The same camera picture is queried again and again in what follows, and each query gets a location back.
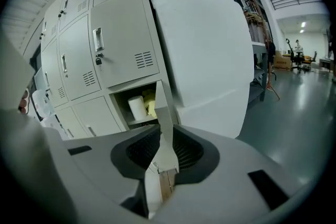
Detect orange chair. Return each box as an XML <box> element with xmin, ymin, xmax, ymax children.
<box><xmin>304</xmin><ymin>51</ymin><xmax>318</xmax><ymax>66</ymax></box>

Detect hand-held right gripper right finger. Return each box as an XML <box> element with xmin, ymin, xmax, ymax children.
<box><xmin>172</xmin><ymin>124</ymin><xmax>221</xmax><ymax>185</ymax></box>

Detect black office chair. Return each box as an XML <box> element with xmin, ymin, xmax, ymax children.
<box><xmin>285</xmin><ymin>38</ymin><xmax>310</xmax><ymax>74</ymax></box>

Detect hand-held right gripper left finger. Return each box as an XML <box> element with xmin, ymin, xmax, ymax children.
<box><xmin>110</xmin><ymin>124</ymin><xmax>161</xmax><ymax>180</ymax></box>

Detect wooden plank platform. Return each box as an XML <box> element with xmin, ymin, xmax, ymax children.
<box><xmin>159</xmin><ymin>169</ymin><xmax>176</xmax><ymax>202</ymax></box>

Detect yellow cloth in locker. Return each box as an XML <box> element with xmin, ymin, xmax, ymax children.
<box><xmin>141</xmin><ymin>89</ymin><xmax>158</xmax><ymax>118</ymax></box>

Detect brown cardboard box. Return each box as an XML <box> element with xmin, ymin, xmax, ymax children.
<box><xmin>274</xmin><ymin>52</ymin><xmax>292</xmax><ymax>71</ymax></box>

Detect white locker cabinets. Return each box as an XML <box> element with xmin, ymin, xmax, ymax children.
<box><xmin>39</xmin><ymin>0</ymin><xmax>182</xmax><ymax>218</ymax></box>

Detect white desk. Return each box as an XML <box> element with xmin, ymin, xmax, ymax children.
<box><xmin>319</xmin><ymin>58</ymin><xmax>334</xmax><ymax>71</ymax></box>

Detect orange tripod stand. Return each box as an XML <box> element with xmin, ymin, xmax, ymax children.
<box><xmin>265</xmin><ymin>41</ymin><xmax>281</xmax><ymax>101</ymax></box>

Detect white paper roll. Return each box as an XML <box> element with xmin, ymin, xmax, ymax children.
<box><xmin>128</xmin><ymin>95</ymin><xmax>146</xmax><ymax>121</ymax></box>

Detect grey metal workbench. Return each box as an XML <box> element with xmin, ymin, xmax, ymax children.
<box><xmin>249</xmin><ymin>41</ymin><xmax>268</xmax><ymax>103</ymax></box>

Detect white plastic bag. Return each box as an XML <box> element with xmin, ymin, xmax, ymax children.
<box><xmin>31</xmin><ymin>88</ymin><xmax>56</xmax><ymax>122</ymax></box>

